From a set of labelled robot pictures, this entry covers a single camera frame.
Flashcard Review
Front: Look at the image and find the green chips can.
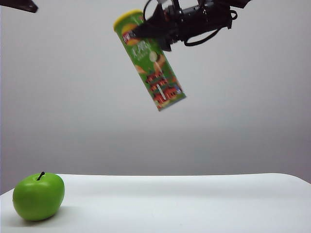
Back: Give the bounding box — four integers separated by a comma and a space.
113, 9, 187, 112

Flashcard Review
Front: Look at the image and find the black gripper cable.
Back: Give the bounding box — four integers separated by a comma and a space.
184, 9, 238, 47

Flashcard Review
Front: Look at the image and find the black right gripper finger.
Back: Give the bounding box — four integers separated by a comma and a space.
142, 2, 169, 25
132, 20, 170, 40

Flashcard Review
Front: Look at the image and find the green apple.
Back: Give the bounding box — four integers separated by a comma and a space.
12, 171, 66, 222

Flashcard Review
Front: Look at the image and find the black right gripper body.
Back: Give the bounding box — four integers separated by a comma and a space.
155, 0, 233, 52

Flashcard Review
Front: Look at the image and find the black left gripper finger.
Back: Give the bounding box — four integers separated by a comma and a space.
0, 0, 39, 14

